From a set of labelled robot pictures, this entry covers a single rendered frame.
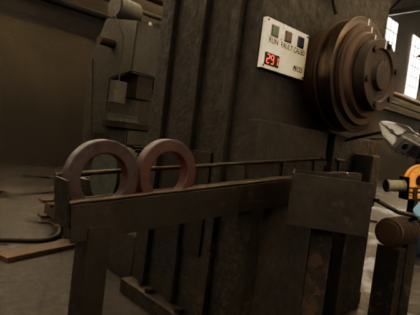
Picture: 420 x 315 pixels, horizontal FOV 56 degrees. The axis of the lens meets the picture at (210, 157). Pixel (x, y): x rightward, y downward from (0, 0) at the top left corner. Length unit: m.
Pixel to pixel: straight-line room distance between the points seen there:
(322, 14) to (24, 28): 6.03
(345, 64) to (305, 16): 0.26
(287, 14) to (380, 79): 0.45
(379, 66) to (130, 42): 4.45
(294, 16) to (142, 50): 4.27
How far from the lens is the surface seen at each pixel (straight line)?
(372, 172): 1.92
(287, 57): 1.58
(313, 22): 1.76
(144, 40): 5.80
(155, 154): 1.03
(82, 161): 0.94
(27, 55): 7.29
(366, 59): 1.63
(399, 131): 1.46
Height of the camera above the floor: 0.78
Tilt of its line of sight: 3 degrees down
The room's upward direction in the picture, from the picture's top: 7 degrees clockwise
